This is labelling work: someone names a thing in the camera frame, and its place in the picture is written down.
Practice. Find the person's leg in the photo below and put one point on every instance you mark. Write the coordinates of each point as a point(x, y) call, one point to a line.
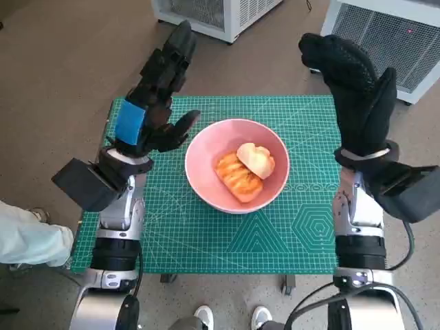
point(273, 326)

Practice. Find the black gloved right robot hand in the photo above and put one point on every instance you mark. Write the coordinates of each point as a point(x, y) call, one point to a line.
point(361, 113)

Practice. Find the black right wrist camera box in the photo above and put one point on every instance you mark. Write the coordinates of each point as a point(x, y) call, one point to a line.
point(409, 196)

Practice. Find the long striped toy bread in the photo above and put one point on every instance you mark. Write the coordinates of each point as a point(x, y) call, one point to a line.
point(237, 178)

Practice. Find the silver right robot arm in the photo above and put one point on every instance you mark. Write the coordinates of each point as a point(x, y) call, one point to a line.
point(361, 251)

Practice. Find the round toy bread bun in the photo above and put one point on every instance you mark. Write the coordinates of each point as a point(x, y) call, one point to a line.
point(256, 161)

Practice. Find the green cutting mat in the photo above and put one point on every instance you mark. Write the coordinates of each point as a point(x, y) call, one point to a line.
point(206, 240)

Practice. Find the small white mesh cabinet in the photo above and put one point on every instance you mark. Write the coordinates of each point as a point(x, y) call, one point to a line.
point(233, 17)

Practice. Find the pink bowl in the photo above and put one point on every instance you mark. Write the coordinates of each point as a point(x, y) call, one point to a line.
point(203, 165)

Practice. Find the large white mesh cabinet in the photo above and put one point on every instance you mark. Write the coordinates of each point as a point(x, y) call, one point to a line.
point(378, 44)

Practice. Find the person's white shoe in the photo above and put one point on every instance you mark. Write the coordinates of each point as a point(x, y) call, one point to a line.
point(204, 316)
point(261, 316)

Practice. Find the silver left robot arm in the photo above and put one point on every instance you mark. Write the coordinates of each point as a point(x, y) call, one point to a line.
point(113, 254)

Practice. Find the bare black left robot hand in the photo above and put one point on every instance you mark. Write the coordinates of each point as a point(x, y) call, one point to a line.
point(154, 117)

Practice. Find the person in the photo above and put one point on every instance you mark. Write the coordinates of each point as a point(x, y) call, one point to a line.
point(27, 237)

